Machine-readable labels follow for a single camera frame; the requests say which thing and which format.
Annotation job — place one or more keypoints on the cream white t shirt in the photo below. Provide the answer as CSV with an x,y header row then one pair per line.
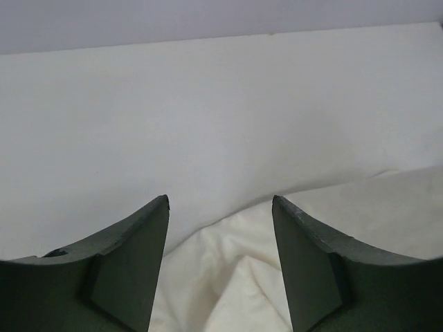
x,y
227,276

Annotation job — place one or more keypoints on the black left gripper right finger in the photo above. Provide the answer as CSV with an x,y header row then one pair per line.
x,y
334,282

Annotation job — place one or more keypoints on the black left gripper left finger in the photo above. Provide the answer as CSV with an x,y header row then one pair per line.
x,y
104,282

